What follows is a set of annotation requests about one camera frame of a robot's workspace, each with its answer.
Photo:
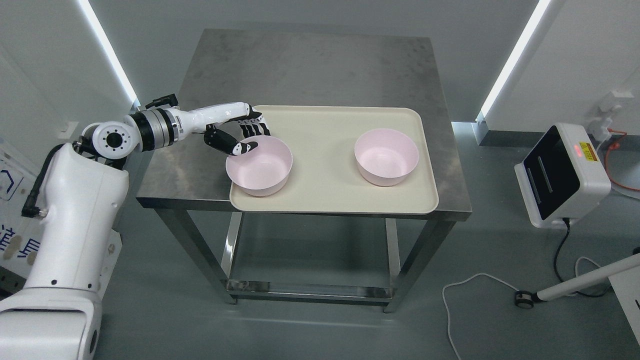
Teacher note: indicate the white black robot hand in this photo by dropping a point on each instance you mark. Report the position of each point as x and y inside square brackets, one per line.
[220, 122]

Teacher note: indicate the white wall socket plug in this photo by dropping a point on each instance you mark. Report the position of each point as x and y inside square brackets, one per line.
[609, 106]

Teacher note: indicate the beige plastic tray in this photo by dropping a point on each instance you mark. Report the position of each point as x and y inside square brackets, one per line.
[325, 179]

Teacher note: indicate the stainless steel table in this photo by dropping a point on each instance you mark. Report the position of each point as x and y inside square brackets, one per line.
[285, 68]

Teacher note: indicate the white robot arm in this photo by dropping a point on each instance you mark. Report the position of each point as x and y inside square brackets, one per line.
[58, 313]

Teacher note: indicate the pink bowl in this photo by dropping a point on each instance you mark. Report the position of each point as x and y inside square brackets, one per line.
[385, 157]
[262, 171]

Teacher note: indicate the white stand leg with caster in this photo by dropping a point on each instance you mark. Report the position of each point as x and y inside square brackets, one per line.
[527, 300]

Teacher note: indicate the white black box device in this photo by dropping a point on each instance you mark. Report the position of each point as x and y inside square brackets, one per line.
[562, 179]

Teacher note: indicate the white wall switch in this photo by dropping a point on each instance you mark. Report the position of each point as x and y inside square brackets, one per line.
[67, 130]

